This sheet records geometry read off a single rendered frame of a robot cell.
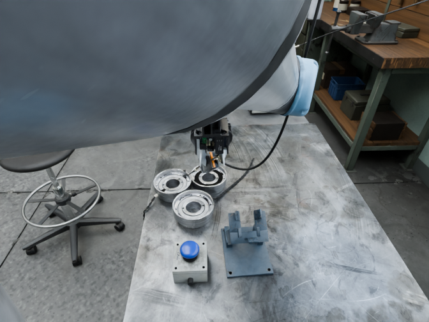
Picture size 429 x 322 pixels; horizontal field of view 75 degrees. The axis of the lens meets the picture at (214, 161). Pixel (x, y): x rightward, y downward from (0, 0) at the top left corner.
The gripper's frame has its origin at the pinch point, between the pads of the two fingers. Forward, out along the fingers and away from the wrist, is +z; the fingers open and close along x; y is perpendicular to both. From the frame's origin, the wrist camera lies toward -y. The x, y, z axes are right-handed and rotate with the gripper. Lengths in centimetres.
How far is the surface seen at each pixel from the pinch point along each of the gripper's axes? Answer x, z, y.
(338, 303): 24.2, 9.2, 31.7
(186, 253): -5.6, 2.5, 23.9
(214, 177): 0.5, 11.8, -4.3
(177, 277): -7.5, 7.2, 26.7
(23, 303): -92, 92, 2
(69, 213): -80, 80, -41
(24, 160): -82, 36, -38
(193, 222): -4.9, 8.0, 13.1
